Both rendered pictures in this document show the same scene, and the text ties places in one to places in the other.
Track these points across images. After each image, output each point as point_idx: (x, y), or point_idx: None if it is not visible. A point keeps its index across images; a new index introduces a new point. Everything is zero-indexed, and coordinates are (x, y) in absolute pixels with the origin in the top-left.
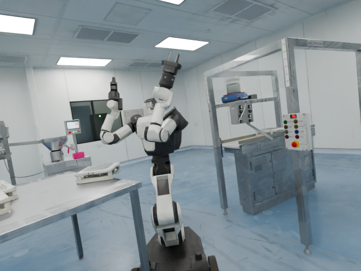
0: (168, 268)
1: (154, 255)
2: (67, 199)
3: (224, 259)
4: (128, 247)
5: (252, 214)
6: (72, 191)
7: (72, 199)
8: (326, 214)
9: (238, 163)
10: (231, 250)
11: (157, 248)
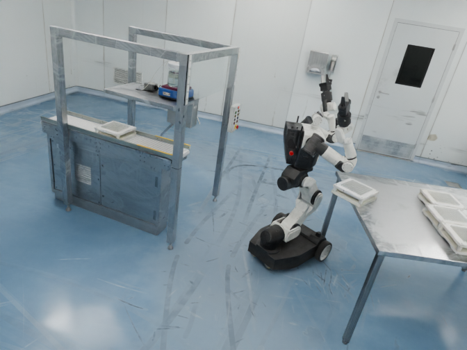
0: (306, 228)
1: (301, 244)
2: (384, 185)
3: (250, 232)
4: (291, 305)
5: (165, 227)
6: (380, 191)
7: (381, 183)
8: None
9: (164, 178)
10: (236, 230)
11: (294, 246)
